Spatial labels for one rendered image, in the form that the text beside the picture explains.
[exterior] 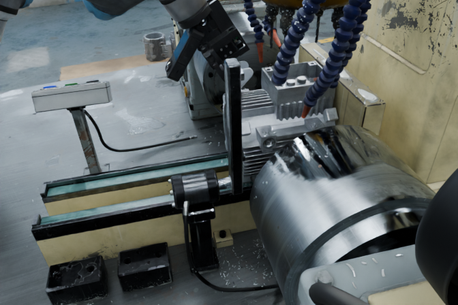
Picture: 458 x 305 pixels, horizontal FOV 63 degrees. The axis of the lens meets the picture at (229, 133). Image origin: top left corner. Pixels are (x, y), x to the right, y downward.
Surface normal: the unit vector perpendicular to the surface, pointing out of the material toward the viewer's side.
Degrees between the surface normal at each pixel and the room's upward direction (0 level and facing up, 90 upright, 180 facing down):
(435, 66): 90
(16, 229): 0
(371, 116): 90
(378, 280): 0
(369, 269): 0
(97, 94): 67
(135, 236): 90
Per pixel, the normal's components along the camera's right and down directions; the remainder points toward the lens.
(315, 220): -0.69, -0.50
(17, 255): -0.04, -0.82
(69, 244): 0.23, 0.55
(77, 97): 0.20, 0.18
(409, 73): -0.97, 0.15
